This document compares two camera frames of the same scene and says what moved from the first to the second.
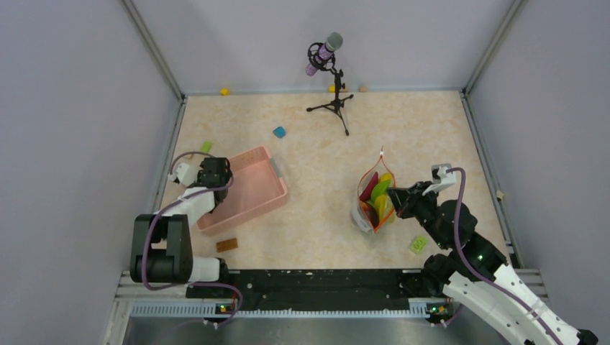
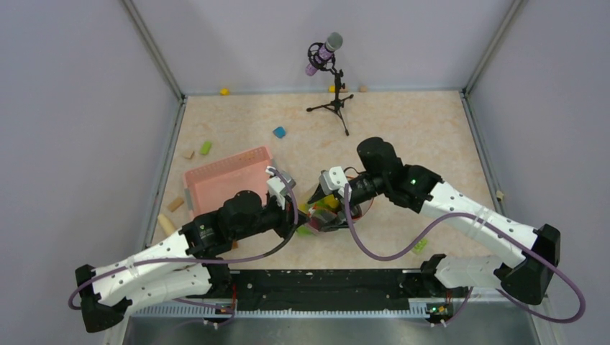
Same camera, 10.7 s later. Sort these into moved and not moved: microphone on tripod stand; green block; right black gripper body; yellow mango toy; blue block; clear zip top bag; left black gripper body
Moved: clear zip top bag; left black gripper body; yellow mango toy; right black gripper body
Not moved: blue block; microphone on tripod stand; green block
